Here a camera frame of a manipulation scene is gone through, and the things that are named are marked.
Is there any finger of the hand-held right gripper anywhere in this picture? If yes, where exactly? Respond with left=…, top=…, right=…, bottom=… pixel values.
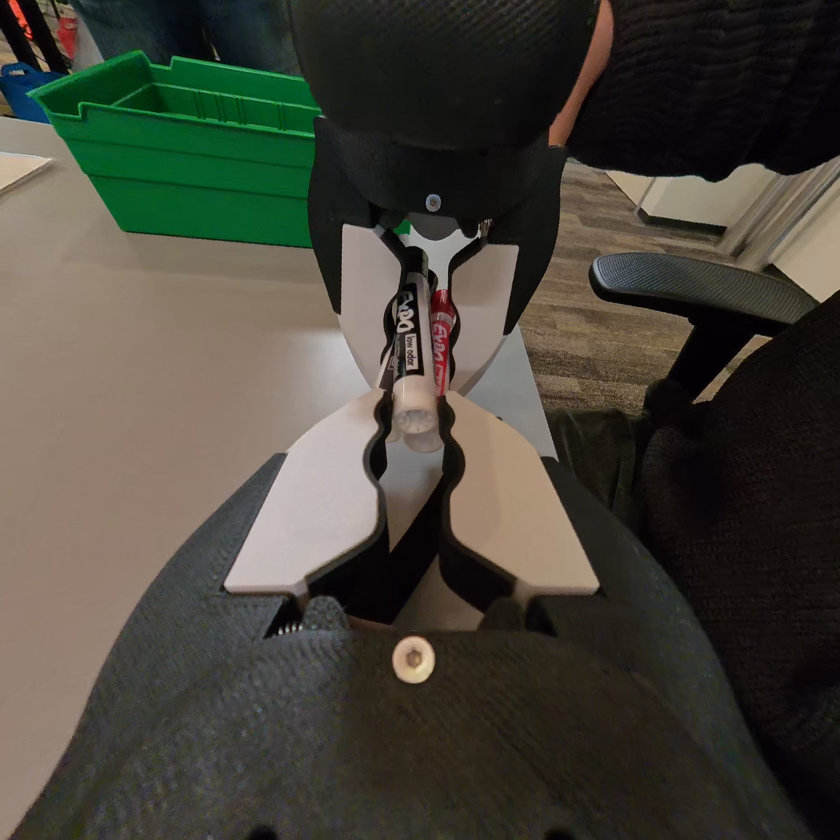
left=446, top=239, right=521, bottom=396
left=340, top=222, right=408, bottom=395

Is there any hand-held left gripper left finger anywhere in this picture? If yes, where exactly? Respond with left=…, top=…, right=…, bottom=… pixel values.
left=225, top=394, right=392, bottom=610

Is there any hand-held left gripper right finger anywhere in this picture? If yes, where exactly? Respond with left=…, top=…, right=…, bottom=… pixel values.
left=438, top=392, right=601, bottom=610

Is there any red dry-erase marker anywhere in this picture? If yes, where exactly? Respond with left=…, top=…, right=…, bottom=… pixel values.
left=428, top=289, right=462, bottom=396

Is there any black dry-erase marker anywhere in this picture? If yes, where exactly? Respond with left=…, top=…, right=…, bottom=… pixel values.
left=377, top=245, right=441, bottom=437
left=374, top=295, right=445, bottom=455

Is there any person's right forearm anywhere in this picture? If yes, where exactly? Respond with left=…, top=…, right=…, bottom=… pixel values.
left=548, top=0, right=840, bottom=186

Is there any green plastic bin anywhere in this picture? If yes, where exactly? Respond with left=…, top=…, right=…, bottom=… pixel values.
left=28, top=51, right=412, bottom=249

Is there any white cabinet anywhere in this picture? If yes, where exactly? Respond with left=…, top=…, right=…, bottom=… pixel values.
left=604, top=154, right=840, bottom=303

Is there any laminated paper sheet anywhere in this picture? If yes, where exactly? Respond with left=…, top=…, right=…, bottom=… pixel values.
left=0, top=152, right=55, bottom=196

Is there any blue bag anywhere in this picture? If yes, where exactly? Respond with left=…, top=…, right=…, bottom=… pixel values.
left=0, top=62, right=58, bottom=124

